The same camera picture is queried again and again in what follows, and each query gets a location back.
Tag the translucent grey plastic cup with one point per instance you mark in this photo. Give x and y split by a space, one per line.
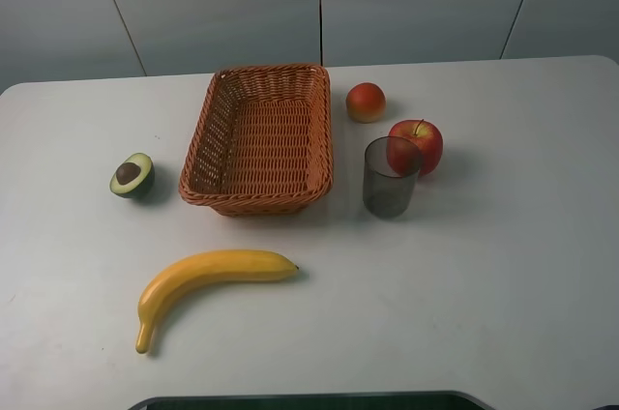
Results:
387 194

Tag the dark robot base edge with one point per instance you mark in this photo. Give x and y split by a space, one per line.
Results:
379 400

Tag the orange wicker basket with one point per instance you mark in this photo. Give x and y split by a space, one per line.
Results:
262 143

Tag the orange red peach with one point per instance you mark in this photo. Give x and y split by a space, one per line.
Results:
365 103

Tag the red apple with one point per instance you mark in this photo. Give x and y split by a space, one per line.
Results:
424 135

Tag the yellow banana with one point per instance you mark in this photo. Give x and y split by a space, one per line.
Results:
198 271

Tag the halved avocado with pit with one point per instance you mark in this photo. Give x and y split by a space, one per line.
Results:
134 177

